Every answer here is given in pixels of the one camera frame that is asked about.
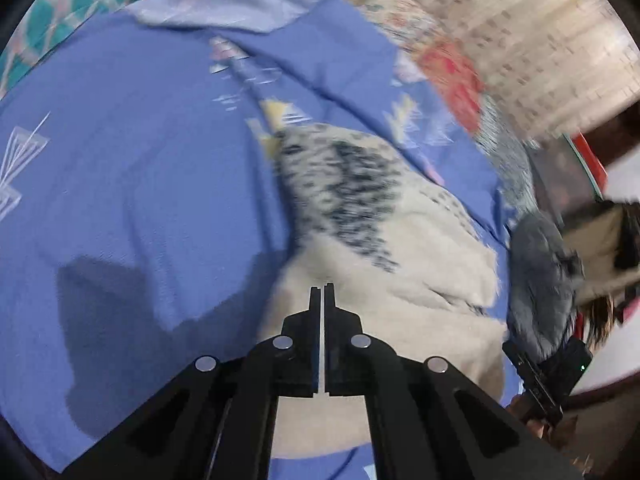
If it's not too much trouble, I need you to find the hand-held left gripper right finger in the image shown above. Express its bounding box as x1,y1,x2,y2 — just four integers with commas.
324,283,583,480

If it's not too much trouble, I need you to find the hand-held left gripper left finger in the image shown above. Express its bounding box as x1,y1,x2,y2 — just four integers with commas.
60,286,322,480

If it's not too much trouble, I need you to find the white fleece spotted garment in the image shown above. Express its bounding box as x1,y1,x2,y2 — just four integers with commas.
257,122,511,461

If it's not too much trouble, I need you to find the person's right hand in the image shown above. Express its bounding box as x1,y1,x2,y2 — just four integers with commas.
506,391,553,442

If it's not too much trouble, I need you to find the grey padded jacket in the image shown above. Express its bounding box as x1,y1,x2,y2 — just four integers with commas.
506,210,587,361

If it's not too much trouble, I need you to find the red edged board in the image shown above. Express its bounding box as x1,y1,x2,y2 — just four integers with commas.
570,132,608,198

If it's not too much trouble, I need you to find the blue printed bed sheet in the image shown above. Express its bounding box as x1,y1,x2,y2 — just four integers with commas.
0,0,526,480

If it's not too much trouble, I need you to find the red floral quilt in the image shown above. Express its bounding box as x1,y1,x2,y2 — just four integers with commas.
135,0,531,211

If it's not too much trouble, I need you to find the beige curtain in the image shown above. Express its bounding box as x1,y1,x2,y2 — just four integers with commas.
400,0,640,141

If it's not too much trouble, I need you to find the teal patterned blanket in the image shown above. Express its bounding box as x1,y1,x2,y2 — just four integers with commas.
0,0,146,96

